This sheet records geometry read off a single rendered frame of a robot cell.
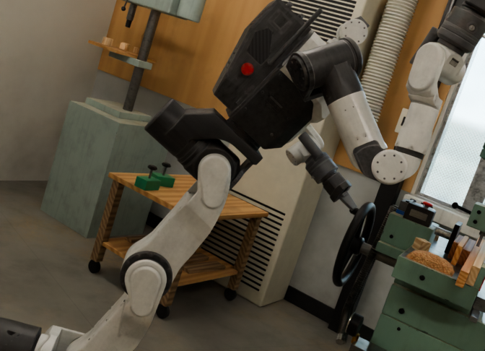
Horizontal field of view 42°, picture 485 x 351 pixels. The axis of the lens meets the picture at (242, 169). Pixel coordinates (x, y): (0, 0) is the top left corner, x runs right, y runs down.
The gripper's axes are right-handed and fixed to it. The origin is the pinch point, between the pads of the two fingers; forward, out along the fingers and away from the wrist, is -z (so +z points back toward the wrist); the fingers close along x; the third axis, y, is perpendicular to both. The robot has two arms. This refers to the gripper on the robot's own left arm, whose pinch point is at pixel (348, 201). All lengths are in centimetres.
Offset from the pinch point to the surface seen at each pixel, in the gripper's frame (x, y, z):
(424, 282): 36, -12, -32
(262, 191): -131, 16, 47
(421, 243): 26.6, -1.4, -24.1
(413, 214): 20.6, 5.1, -16.5
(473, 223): 23.3, 16.7, -28.8
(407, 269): 35.8, -13.1, -27.1
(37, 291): -93, -106, 59
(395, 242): 15.1, -2.5, -19.5
